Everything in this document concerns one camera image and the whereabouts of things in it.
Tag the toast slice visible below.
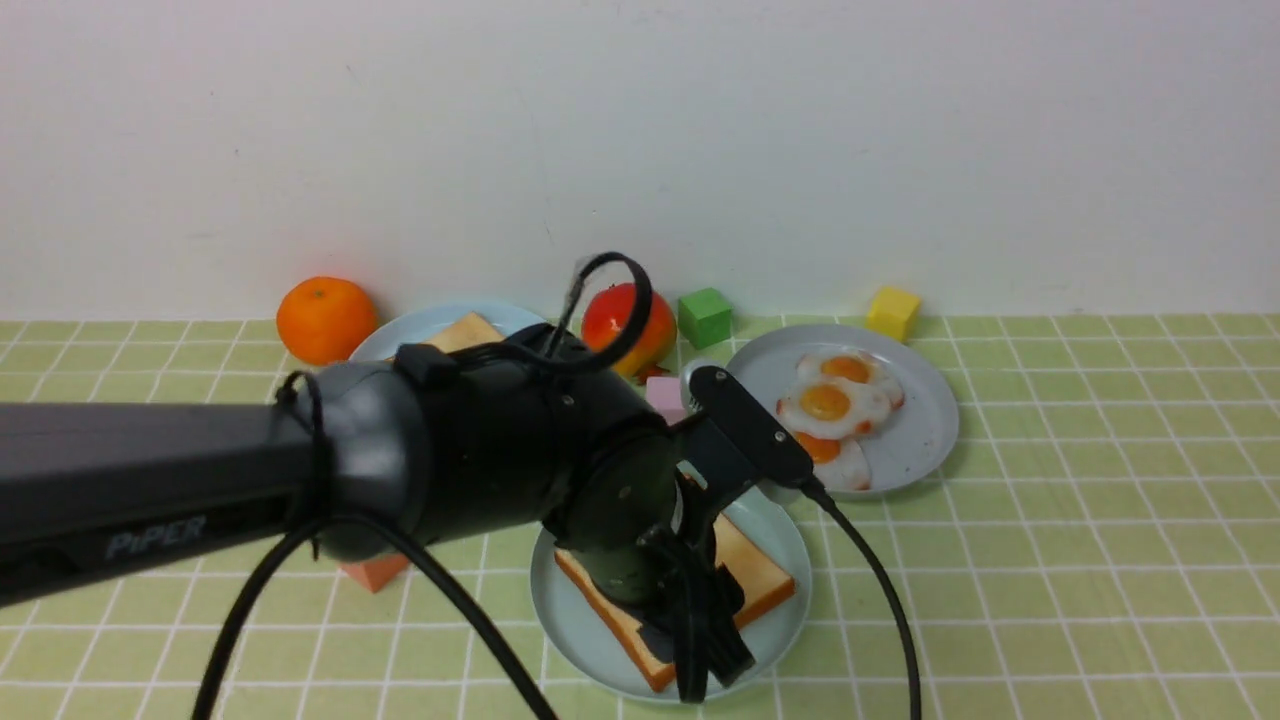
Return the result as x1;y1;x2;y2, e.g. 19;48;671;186
422;313;506;354
553;514;797;692

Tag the orange fruit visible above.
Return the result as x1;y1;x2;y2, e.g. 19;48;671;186
275;275;379;366

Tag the fried egg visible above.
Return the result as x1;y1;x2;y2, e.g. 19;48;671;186
796;348;905;410
792;432;872;492
774;377;893;439

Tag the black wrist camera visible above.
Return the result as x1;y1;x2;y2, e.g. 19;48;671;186
687;365;817;491

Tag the salmon red cube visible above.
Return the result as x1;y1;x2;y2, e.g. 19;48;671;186
339;553;410;594

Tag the black camera cable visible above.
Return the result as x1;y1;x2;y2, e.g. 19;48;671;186
800;478;923;720

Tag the green cube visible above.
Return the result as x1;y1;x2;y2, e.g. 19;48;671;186
677;287;733;350

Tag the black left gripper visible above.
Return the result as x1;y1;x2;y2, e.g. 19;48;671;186
575;415;759;705

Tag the grey blue egg plate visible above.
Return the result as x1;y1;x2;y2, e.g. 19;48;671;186
727;323;959;500

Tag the teal centre plate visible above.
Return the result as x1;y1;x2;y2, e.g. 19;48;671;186
529;489;813;706

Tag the light blue bread plate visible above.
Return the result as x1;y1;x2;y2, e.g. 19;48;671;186
349;300;547;363

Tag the yellow cube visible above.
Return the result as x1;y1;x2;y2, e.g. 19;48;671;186
865;286;922;345

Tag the red yellow apple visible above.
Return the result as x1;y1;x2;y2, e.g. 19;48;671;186
580;283;677;384

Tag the pink cube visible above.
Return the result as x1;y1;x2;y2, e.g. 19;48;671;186
644;375;689;425

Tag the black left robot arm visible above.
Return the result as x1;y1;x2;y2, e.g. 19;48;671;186
1;324;755;719

